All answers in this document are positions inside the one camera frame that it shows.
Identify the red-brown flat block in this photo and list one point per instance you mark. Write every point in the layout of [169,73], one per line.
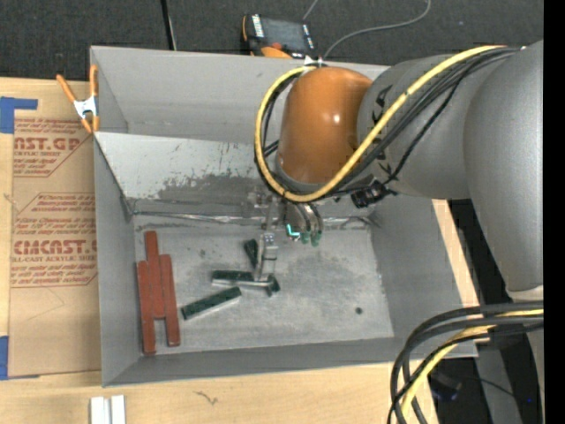
[171,307]
[145,312]
[154,272]

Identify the brown cardboard board red print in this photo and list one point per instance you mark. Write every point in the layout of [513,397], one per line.
[53,219]

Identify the grey metal bin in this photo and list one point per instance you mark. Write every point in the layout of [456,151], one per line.
[318,289]

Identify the short dark green flat block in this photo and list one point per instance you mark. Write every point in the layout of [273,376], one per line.
[250,252]

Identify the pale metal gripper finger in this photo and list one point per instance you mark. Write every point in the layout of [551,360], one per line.
[273,254]
[263,259]

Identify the black cylinder on white bracket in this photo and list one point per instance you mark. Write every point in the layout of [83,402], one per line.
[365,195]

